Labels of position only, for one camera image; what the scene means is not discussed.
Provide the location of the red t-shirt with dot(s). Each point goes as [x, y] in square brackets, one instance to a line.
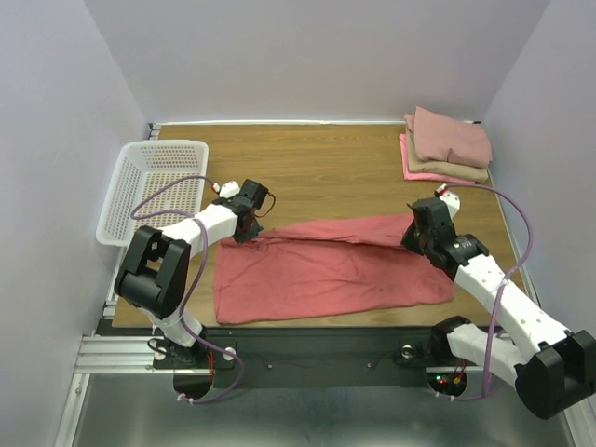
[324, 268]

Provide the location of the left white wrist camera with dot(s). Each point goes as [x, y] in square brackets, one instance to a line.
[225, 190]

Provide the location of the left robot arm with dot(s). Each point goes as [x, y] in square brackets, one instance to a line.
[162, 266]

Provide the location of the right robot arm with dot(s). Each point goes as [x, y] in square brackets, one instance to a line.
[550, 367]

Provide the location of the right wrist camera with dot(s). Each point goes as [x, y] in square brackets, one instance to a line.
[450, 199]

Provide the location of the folded dusty pink shirt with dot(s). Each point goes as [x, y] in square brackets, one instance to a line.
[441, 138]

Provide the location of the folded bright pink shirt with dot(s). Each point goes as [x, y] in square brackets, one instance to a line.
[422, 176]

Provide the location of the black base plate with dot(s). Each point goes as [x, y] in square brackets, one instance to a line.
[310, 357]

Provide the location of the white perforated plastic basket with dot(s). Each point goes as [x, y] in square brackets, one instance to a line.
[142, 168]

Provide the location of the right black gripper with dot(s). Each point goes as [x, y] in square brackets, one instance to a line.
[420, 237]

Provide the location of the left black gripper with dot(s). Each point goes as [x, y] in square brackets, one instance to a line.
[243, 237]

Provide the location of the folded tan shirt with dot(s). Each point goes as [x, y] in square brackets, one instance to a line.
[475, 175]

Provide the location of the aluminium frame rail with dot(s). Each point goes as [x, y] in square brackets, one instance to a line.
[117, 398]

